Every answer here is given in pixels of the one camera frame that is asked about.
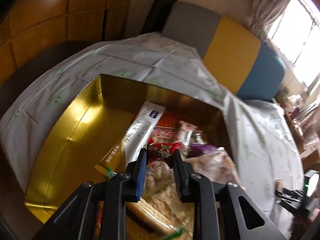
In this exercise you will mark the black rolled mat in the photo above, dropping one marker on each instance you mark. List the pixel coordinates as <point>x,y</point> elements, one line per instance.
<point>160,7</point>

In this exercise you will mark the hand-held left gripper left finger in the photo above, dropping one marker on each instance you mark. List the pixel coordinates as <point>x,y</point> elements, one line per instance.
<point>141,172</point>

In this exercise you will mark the gold tin box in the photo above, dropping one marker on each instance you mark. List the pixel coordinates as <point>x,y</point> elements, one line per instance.
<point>75,142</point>

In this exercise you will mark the yellow wafer packet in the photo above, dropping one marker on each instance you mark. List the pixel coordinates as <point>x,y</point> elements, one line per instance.
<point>150,211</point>

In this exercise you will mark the grey yellow blue chair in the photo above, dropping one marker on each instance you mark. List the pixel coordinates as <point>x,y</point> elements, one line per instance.
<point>232,52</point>

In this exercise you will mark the white patterned tablecloth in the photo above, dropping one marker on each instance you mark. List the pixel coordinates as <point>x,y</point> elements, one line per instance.
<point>255,142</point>

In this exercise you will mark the floral curtain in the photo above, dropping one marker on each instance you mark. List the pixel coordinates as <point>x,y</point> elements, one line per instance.
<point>267,2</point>

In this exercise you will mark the wooden wardrobe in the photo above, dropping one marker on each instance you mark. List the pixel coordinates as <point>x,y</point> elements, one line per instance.
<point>50,10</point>

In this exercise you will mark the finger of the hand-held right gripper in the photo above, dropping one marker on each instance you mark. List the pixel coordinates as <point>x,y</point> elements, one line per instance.
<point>285,195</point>

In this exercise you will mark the long white gold sachet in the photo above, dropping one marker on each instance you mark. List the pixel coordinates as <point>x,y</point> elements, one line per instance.
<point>145,127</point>

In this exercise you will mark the small white red candy packet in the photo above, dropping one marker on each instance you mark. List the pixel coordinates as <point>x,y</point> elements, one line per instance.
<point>186,132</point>

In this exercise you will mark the red rice cracker bag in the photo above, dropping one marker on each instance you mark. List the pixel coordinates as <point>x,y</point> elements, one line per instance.
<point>166,126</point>

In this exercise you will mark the red twisted candy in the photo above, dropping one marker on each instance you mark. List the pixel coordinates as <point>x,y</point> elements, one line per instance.
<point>162,151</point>

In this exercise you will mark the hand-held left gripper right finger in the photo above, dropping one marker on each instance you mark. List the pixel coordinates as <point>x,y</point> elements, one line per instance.
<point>178,177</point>

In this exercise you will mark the window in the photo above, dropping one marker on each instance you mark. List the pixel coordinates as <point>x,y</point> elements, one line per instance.
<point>295,32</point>

